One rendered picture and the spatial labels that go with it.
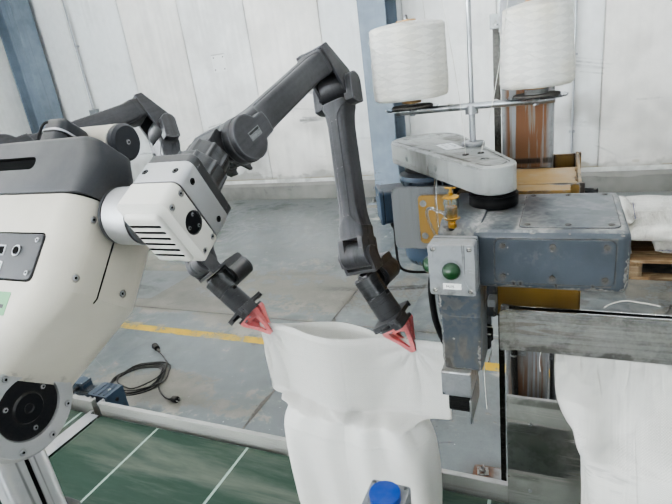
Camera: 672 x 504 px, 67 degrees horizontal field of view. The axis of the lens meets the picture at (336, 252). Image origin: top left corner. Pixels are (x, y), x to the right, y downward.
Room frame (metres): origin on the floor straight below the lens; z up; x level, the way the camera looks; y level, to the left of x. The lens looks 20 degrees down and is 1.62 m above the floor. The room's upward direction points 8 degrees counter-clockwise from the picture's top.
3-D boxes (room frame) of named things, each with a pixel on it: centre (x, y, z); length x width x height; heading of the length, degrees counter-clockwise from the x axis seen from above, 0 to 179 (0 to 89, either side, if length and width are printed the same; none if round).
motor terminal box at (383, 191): (1.31, -0.16, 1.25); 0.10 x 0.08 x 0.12; 179
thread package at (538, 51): (1.06, -0.45, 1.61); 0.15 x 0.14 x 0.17; 64
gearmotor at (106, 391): (2.01, 1.20, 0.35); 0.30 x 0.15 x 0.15; 64
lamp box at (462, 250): (0.78, -0.19, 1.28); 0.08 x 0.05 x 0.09; 64
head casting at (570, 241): (0.86, -0.36, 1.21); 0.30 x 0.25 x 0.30; 64
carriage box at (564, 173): (1.18, -0.47, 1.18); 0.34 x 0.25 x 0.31; 154
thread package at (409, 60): (1.18, -0.21, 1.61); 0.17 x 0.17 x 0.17
